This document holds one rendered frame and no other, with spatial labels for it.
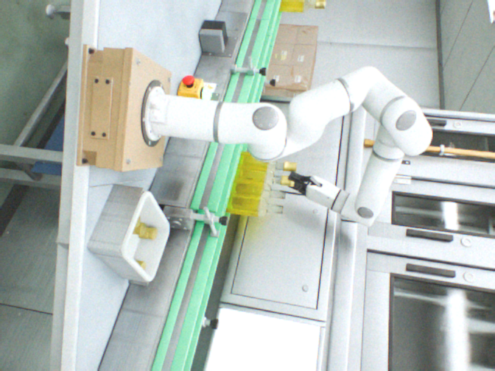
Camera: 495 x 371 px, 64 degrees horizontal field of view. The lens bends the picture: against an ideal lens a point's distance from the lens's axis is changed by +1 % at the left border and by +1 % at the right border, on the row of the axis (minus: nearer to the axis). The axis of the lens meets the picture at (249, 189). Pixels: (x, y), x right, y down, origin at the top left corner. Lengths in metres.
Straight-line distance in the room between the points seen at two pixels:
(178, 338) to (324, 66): 5.60
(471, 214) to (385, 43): 5.46
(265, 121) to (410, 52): 5.99
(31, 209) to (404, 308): 1.40
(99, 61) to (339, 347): 0.99
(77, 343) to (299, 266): 0.69
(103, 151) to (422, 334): 1.05
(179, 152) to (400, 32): 6.10
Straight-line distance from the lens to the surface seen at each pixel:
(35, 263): 1.64
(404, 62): 6.61
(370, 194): 1.16
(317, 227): 1.40
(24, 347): 1.55
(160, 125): 0.93
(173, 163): 1.25
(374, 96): 0.99
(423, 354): 1.38
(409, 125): 0.98
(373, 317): 1.36
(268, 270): 1.34
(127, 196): 1.00
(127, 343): 1.17
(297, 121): 0.91
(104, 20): 0.98
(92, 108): 0.88
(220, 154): 1.26
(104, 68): 0.88
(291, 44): 5.57
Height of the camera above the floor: 1.25
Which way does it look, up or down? 10 degrees down
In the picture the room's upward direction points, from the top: 98 degrees clockwise
